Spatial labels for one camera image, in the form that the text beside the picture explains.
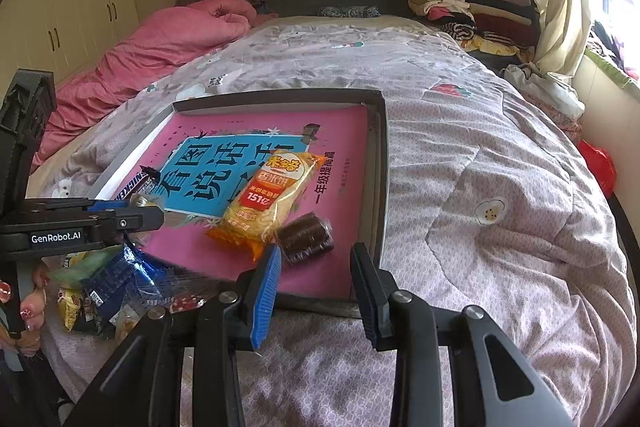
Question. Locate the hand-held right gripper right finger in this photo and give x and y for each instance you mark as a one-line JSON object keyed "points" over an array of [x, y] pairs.
{"points": [[367, 302]]}

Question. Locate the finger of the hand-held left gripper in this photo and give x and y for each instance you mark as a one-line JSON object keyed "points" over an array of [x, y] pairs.
{"points": [[107, 205], [135, 222]]}

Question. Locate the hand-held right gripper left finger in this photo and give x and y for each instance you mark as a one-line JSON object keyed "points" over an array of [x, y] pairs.
{"points": [[265, 297]]}

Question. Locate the brown chocolate bar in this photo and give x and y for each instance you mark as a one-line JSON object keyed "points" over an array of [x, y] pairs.
{"points": [[131, 188]]}

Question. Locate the light green snack bag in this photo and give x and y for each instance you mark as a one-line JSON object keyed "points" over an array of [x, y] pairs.
{"points": [[82, 267]]}

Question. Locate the dark round cookie packet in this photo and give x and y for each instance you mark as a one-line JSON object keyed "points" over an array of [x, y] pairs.
{"points": [[305, 238]]}

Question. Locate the clear packet with red bits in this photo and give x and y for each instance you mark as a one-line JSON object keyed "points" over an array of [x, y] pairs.
{"points": [[185, 302]]}

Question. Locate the orange rice cracker packet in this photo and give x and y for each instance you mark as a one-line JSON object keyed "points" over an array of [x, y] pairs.
{"points": [[270, 202]]}

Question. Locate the beige cake packet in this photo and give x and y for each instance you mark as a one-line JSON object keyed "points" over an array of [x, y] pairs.
{"points": [[125, 327]]}

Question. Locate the yellow black snack packet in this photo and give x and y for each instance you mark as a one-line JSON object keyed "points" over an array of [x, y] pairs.
{"points": [[67, 307]]}

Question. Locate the shallow dark cardboard box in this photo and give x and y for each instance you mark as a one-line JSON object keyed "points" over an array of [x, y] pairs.
{"points": [[377, 157]]}

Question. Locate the person's left hand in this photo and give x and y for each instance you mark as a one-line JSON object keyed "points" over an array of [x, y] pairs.
{"points": [[32, 304]]}

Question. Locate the blue cookie packet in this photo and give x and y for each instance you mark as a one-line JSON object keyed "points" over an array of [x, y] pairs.
{"points": [[117, 277]]}

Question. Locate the cream wardrobe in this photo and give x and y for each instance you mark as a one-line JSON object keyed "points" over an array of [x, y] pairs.
{"points": [[75, 7]]}

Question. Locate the pink blue book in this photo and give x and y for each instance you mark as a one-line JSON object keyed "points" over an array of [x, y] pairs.
{"points": [[340, 147]]}

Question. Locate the pink duvet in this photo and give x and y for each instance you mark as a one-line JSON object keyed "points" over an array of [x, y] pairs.
{"points": [[165, 52]]}

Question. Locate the red plastic bag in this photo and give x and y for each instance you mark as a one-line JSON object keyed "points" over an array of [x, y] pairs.
{"points": [[597, 164]]}

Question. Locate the white crumpled cloth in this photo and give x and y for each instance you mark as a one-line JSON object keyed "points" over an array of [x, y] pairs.
{"points": [[545, 92]]}

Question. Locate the dark patterned pillow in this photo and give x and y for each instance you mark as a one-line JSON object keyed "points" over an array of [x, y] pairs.
{"points": [[350, 12]]}

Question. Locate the stack of folded clothes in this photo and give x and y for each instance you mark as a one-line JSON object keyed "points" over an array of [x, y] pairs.
{"points": [[465, 7]]}

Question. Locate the green windowsill cloth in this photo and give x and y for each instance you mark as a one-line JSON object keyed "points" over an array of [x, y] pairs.
{"points": [[607, 67]]}

